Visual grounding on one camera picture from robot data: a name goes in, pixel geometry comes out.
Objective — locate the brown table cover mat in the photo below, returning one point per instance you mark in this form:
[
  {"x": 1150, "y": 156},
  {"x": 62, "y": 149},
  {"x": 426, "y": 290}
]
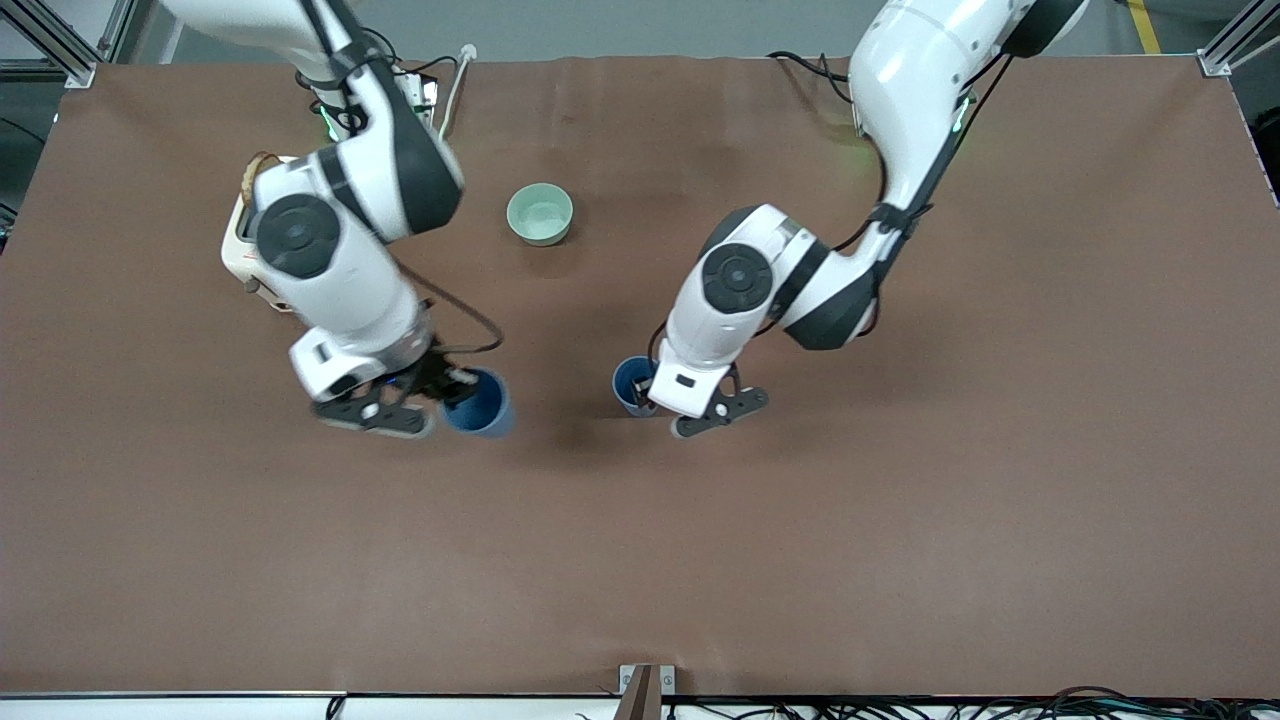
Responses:
[{"x": 700, "y": 550}]

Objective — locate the white two-slot toaster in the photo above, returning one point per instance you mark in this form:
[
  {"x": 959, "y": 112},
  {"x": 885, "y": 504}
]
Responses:
[{"x": 238, "y": 255}]

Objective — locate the toasted bread slice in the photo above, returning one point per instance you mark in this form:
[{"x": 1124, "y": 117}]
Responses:
[{"x": 250, "y": 175}]

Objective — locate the aluminium frame profile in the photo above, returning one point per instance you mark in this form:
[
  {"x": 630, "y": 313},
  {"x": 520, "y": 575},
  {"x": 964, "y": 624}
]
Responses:
[
  {"x": 1235, "y": 40},
  {"x": 50, "y": 40}
]

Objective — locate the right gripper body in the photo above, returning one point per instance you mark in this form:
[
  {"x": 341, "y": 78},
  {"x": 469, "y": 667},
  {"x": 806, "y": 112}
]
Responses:
[{"x": 434, "y": 377}]

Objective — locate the metal table edge bracket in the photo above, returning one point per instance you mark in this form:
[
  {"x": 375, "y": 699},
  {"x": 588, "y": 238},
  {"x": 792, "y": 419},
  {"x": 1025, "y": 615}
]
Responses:
[{"x": 647, "y": 685}]

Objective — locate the white table edge rail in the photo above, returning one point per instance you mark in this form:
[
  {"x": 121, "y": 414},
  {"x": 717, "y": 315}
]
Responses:
[{"x": 200, "y": 708}]

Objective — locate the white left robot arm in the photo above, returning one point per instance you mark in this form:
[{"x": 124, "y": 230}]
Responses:
[{"x": 910, "y": 80}]

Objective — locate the blue plastic cup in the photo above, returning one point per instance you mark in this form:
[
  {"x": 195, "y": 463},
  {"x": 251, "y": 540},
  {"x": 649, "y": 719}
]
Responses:
[
  {"x": 488, "y": 405},
  {"x": 628, "y": 378}
]

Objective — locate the pale green ceramic bowl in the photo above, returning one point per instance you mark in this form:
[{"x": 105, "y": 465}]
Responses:
[{"x": 540, "y": 213}]

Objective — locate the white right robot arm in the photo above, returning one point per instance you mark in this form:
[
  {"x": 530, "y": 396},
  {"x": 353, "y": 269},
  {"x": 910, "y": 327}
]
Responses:
[{"x": 340, "y": 260}]

